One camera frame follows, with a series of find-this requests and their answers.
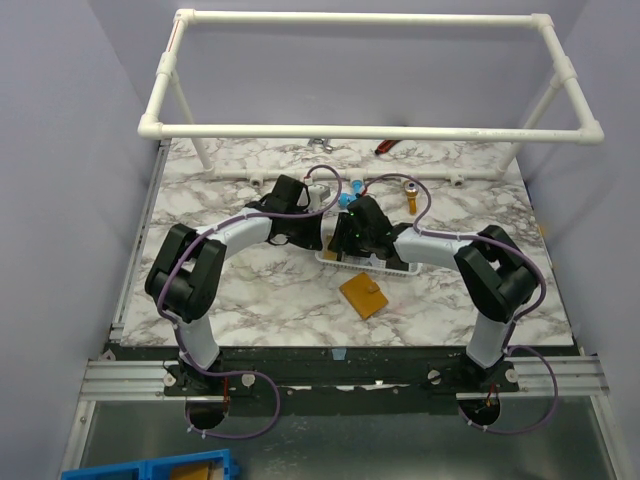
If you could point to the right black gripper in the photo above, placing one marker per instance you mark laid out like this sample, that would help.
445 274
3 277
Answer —
343 242

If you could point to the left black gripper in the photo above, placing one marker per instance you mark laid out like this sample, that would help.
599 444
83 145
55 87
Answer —
313 239

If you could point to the white plastic basket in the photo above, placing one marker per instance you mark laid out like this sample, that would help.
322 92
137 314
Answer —
366 264

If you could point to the tan leather card holder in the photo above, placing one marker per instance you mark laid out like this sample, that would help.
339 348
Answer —
364 295

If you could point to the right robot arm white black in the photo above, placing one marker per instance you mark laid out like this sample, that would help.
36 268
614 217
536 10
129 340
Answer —
499 278

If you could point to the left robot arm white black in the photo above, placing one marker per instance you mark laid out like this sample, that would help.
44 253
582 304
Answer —
184 278

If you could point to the blue pipe valve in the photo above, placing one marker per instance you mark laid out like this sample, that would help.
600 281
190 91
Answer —
350 195

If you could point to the gold pipe valve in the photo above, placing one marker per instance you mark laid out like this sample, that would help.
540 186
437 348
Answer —
411 191

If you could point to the metal clamp fitting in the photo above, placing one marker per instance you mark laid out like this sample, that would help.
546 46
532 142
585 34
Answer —
324 144

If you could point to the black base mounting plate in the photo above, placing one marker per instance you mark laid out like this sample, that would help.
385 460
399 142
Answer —
324 381

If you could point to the blue plastic bin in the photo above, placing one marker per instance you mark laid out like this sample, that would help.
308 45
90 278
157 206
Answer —
158 468

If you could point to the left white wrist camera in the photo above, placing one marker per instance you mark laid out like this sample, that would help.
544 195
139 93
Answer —
317 194

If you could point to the red handled tool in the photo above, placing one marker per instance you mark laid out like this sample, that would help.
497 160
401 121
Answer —
385 146

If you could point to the white PVC pipe frame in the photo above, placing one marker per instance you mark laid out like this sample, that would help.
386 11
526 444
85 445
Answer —
168 114

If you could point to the aluminium rail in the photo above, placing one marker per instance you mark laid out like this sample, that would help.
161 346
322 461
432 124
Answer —
107 381

